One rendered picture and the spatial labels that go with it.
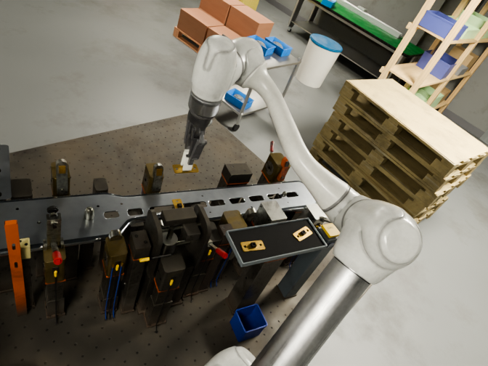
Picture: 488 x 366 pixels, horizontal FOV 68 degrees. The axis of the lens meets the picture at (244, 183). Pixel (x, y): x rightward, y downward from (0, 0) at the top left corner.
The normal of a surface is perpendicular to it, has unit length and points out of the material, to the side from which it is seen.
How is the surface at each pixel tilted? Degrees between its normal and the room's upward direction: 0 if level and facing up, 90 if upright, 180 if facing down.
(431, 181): 90
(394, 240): 48
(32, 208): 0
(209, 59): 85
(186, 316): 0
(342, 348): 0
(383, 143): 90
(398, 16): 90
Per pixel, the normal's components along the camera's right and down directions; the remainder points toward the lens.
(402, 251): 0.10, -0.03
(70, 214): 0.32, -0.71
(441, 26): -0.68, 0.29
